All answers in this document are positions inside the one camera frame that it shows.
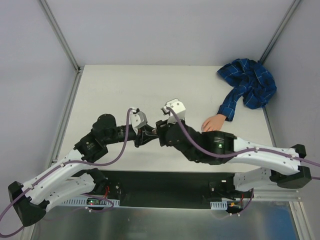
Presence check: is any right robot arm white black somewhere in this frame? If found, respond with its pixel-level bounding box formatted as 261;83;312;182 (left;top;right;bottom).
153;120;312;198

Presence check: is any white cable duct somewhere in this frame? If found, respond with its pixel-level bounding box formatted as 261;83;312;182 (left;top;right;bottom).
58;196;120;208
210;200;228;211

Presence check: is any left aluminium frame post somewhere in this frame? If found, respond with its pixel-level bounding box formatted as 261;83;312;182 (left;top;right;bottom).
37;0;82;74

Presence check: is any white cable duct left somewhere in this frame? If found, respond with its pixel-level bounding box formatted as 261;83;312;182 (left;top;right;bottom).
58;196;120;208

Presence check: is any mannequin hand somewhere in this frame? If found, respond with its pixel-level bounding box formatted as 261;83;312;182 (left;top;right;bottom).
201;114;227;132

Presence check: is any white cable duct right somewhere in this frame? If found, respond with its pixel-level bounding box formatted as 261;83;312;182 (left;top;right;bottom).
210;200;228;211

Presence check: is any right aluminium frame post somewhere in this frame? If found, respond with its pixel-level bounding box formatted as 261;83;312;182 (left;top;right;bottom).
259;0;303;65

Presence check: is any blue plaid shirt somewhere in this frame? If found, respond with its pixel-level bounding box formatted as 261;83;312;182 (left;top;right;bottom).
217;58;277;122

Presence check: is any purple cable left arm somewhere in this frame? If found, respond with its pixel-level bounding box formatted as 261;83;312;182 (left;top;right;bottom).
0;107;133;238

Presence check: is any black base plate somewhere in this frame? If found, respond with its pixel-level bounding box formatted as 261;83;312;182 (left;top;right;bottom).
88;170;253;209

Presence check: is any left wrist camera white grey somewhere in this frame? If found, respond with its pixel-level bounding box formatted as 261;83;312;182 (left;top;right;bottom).
129;108;148;134

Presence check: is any aluminium rail right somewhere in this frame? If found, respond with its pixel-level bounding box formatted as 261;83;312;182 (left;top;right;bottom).
253;185;302;202

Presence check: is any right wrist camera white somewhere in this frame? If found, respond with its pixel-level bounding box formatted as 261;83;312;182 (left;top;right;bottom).
161;98;186;124

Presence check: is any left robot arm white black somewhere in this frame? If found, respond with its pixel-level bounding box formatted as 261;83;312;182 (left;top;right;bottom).
8;110;158;227

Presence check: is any aluminium frame post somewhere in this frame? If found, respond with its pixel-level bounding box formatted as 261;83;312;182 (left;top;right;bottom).
259;0;303;65
37;0;82;74

